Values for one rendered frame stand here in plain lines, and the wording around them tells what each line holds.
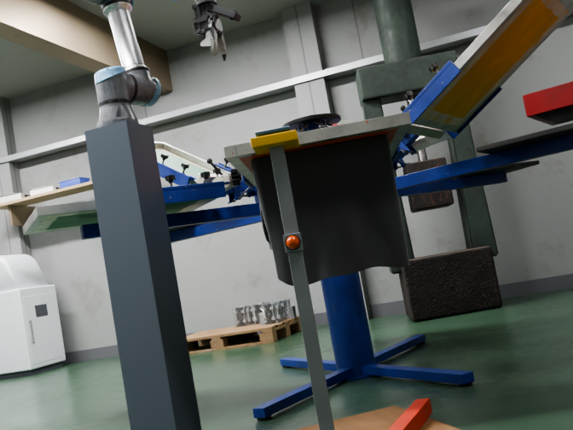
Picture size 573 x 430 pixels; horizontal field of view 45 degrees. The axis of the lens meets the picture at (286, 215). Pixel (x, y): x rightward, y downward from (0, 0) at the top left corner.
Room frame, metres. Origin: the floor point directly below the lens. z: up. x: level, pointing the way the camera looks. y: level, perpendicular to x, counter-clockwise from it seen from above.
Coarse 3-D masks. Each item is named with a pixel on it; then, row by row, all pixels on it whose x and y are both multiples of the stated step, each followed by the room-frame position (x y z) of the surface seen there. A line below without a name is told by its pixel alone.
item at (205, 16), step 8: (200, 0) 2.33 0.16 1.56; (208, 0) 2.33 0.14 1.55; (216, 0) 2.36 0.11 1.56; (192, 8) 2.36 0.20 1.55; (200, 8) 2.36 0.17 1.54; (200, 16) 2.36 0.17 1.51; (208, 16) 2.33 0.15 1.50; (216, 16) 2.35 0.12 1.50; (200, 24) 2.34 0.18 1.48; (216, 24) 2.34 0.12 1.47; (200, 32) 2.34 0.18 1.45
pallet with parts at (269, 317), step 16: (256, 304) 6.62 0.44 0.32; (272, 304) 6.19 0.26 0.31; (288, 304) 6.43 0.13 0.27; (240, 320) 6.56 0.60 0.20; (256, 320) 6.49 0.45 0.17; (272, 320) 6.17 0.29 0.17; (288, 320) 6.28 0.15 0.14; (192, 336) 6.40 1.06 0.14; (208, 336) 6.10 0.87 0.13; (224, 336) 6.14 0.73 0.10; (240, 336) 6.39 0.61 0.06; (256, 336) 6.64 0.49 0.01; (272, 336) 5.88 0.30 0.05; (288, 336) 6.20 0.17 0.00; (192, 352) 6.17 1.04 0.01
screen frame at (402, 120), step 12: (372, 120) 2.09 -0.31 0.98; (384, 120) 2.08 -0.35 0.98; (396, 120) 2.08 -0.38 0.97; (408, 120) 2.08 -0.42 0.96; (300, 132) 2.10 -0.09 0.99; (312, 132) 2.10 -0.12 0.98; (324, 132) 2.09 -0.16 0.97; (336, 132) 2.09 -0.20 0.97; (348, 132) 2.09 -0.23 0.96; (360, 132) 2.09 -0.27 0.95; (372, 132) 2.12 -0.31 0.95; (396, 132) 2.20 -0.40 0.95; (240, 144) 2.11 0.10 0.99; (300, 144) 2.10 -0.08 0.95; (396, 144) 2.44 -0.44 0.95; (228, 156) 2.11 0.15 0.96; (240, 156) 2.12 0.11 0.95; (240, 168) 2.35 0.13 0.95; (252, 180) 2.70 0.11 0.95
